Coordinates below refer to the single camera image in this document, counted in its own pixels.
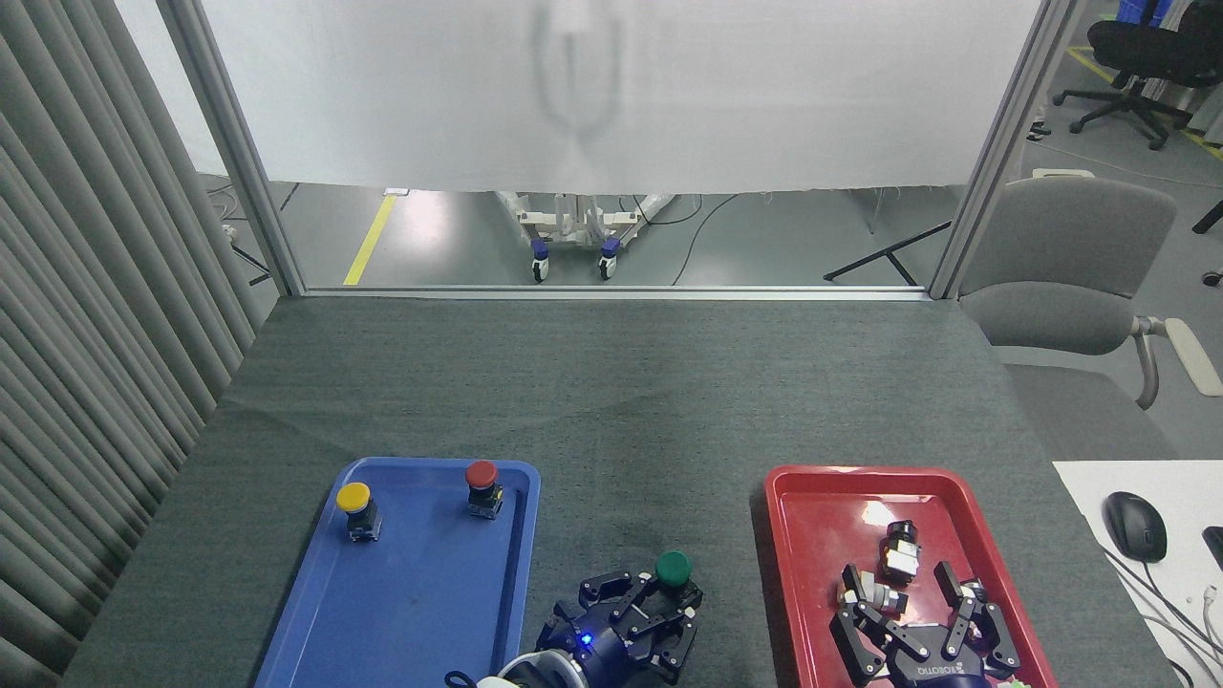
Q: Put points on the black and white switch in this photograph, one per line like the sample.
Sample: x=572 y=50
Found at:
x=900 y=554

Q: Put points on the black stand leg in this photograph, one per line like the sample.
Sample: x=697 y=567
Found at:
x=889 y=253

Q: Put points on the grey pleated curtain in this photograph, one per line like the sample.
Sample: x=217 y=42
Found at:
x=86 y=334

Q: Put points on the red plastic tray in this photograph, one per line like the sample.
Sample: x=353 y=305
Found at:
x=822 y=535

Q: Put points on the silver frame crossbar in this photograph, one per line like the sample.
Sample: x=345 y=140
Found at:
x=611 y=292

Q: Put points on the blue plastic tray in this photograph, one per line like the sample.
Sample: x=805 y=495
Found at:
x=420 y=592

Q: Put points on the silver frame post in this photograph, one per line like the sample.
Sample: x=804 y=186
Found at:
x=239 y=153
x=1003 y=143

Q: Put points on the yellow push button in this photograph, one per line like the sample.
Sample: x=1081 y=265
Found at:
x=354 y=499

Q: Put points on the white stand on wheels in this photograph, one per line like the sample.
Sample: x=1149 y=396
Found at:
x=573 y=229

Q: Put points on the grey padded chair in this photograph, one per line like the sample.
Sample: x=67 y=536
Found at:
x=1061 y=258

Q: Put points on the green push button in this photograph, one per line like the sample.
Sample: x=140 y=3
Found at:
x=674 y=569

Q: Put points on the black office chair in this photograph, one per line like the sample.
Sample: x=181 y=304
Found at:
x=1147 y=48

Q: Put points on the dark grey table cloth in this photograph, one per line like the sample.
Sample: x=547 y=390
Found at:
x=621 y=401

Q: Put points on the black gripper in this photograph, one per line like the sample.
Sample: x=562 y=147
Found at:
x=941 y=669
x=583 y=645

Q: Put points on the red push button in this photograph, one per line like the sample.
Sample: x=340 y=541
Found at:
x=482 y=476

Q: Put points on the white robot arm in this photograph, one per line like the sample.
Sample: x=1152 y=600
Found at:
x=540 y=671

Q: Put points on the white side desk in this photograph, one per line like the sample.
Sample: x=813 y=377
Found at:
x=1185 y=487

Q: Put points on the white hanging cloth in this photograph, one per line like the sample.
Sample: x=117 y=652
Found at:
x=669 y=96

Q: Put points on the black keyboard edge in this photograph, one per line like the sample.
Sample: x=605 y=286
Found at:
x=1214 y=547

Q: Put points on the black computer mouse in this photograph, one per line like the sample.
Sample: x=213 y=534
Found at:
x=1134 y=526

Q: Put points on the yellow floor tape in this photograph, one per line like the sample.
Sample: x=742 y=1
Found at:
x=369 y=239

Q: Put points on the grey and black switch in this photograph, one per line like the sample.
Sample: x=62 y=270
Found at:
x=884 y=597

